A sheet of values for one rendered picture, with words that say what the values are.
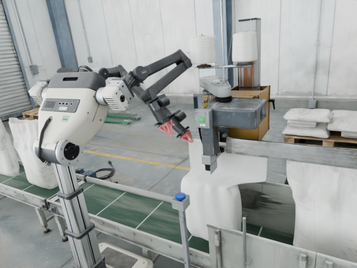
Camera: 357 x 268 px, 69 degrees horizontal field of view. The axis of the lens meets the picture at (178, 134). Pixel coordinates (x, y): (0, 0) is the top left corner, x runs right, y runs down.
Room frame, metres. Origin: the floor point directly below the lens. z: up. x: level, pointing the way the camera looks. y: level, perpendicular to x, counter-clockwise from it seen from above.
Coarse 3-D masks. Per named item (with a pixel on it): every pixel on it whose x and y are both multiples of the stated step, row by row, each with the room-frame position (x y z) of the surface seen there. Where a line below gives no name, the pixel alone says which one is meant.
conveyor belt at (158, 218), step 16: (96, 192) 2.21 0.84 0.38; (112, 192) 2.18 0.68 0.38; (128, 192) 2.15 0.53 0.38; (96, 208) 1.94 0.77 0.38; (112, 208) 1.92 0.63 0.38; (128, 208) 1.89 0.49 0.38; (144, 208) 1.87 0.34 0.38; (160, 208) 1.85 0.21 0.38; (128, 224) 1.68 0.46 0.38; (144, 224) 1.66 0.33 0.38; (160, 224) 1.65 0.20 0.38; (176, 224) 1.63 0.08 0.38; (176, 240) 1.46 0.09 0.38; (192, 240) 1.45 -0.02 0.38; (288, 240) 1.36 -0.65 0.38
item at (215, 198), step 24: (192, 144) 1.56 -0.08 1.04; (192, 168) 1.56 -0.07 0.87; (216, 168) 1.47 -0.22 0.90; (240, 168) 1.39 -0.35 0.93; (264, 168) 1.32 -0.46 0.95; (192, 192) 1.47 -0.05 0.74; (216, 192) 1.38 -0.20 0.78; (192, 216) 1.47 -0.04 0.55; (216, 216) 1.37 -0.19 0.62; (240, 216) 1.40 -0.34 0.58
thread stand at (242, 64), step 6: (222, 6) 1.62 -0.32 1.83; (222, 12) 1.62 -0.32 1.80; (222, 18) 1.62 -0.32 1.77; (222, 24) 1.62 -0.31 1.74; (222, 30) 1.62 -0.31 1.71; (222, 36) 1.62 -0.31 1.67; (222, 42) 1.62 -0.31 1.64; (222, 48) 1.62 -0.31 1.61; (198, 66) 1.66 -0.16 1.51; (204, 66) 1.64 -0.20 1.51; (210, 66) 1.64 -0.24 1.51; (216, 66) 1.64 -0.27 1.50; (222, 66) 1.61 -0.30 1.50; (228, 66) 1.59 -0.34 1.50; (234, 66) 1.58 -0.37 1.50; (240, 66) 1.56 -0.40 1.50; (246, 66) 1.54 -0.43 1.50
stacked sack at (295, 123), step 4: (288, 120) 3.88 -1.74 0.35; (292, 120) 3.84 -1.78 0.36; (288, 124) 3.85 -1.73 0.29; (292, 124) 3.82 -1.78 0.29; (296, 124) 3.78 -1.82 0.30; (300, 124) 3.72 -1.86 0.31; (304, 124) 3.69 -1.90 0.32; (308, 124) 3.67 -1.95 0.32; (312, 124) 3.65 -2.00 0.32; (316, 124) 3.68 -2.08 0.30
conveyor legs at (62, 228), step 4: (60, 220) 2.03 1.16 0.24; (60, 224) 2.02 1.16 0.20; (60, 228) 2.03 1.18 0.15; (64, 228) 2.04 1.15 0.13; (60, 232) 2.04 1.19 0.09; (64, 232) 2.03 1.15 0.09; (64, 236) 2.04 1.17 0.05; (64, 240) 2.03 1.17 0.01; (144, 252) 1.51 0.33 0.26; (148, 252) 1.51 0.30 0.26; (144, 256) 1.52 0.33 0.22; (148, 256) 1.50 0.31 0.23; (156, 256) 1.60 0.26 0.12; (152, 260) 1.57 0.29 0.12
